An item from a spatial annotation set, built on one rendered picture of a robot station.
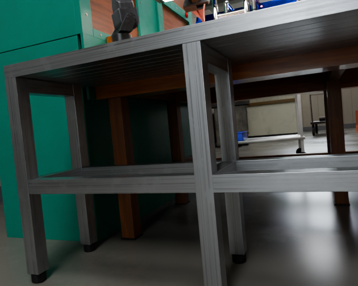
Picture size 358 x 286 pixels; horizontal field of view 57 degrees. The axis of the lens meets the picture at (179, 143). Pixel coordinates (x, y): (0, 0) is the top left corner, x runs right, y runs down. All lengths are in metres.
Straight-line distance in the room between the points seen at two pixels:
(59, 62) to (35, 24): 0.61
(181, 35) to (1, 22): 1.08
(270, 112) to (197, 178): 6.61
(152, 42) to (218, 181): 0.37
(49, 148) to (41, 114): 0.15
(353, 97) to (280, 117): 2.83
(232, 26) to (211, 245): 0.50
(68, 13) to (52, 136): 0.50
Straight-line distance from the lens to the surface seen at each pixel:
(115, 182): 0.89
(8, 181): 1.71
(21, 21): 1.65
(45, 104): 1.51
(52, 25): 1.52
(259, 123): 7.40
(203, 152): 0.77
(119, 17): 1.11
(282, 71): 1.14
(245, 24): 0.77
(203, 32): 0.79
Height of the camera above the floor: 0.44
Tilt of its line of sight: 3 degrees down
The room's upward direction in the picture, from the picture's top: 5 degrees counter-clockwise
